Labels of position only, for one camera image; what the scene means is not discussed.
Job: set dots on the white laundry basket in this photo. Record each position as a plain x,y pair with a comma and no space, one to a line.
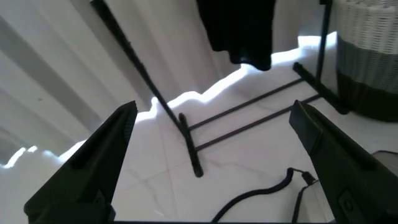
367,56

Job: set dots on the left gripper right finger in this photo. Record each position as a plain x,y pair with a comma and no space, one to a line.
357,183

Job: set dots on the black t-shirt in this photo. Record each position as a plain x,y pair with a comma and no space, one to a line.
239,31

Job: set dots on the black clothes rack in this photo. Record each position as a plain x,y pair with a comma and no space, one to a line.
189,146

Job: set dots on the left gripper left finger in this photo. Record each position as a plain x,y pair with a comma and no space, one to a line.
87,180

